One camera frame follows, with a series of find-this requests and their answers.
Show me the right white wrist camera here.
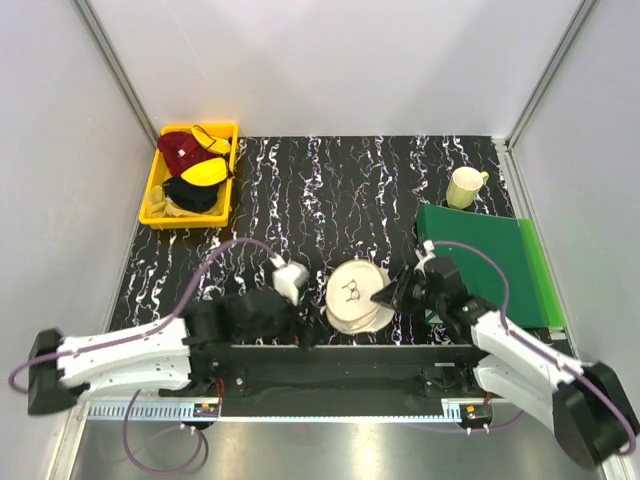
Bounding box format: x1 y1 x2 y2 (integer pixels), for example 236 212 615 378
414 240 436 272

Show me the mustard yellow bra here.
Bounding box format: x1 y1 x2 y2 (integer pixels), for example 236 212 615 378
143 186 218 219

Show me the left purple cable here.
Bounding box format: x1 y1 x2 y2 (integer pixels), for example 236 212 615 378
9 237 281 474

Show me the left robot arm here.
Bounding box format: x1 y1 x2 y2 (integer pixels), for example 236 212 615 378
27 289 316 416

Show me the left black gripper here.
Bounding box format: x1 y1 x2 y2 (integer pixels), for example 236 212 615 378
238 282 330 350

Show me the black bra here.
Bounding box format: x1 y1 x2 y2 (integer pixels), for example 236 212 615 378
162 176 220 213

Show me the green ring binder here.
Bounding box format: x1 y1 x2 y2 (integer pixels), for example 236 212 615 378
416 204 564 328

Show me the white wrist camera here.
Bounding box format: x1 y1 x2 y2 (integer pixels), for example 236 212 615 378
414 240 436 272
270 255 309 306

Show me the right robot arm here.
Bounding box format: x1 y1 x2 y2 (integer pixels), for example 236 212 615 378
371 257 639 470

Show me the pale green mug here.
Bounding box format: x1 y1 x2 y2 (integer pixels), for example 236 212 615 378
446 166 489 210

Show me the bright yellow bra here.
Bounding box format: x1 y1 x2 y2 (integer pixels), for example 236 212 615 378
181 125 233 187

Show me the yellow plastic bin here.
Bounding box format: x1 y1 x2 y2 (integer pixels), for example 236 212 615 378
139 122 239 230

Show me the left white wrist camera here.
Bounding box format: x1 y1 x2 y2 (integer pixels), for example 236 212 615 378
270 255 309 306

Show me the white mesh laundry bag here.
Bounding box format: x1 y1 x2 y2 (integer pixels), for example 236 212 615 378
325 259 395 335

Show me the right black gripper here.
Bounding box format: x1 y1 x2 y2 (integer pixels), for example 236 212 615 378
370 265 446 316

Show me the dark red bra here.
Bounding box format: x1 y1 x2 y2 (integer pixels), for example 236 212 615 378
157 131 211 176

